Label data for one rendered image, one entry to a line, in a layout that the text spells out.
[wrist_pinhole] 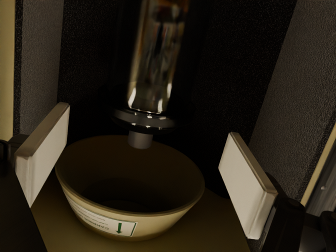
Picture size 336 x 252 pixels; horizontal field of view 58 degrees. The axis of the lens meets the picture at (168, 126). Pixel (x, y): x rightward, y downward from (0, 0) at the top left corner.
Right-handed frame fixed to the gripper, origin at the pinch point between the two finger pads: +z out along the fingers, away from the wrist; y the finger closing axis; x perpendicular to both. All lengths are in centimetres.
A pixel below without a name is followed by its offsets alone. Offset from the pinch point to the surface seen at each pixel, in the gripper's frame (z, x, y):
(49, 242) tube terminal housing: 7.2, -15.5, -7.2
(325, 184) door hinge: 4.7, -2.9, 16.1
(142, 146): 13.9, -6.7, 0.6
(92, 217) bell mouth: 7.8, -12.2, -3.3
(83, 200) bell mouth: 7.6, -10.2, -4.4
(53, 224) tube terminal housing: 9.9, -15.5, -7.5
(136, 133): 13.9, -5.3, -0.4
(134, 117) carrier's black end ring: 9.9, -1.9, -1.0
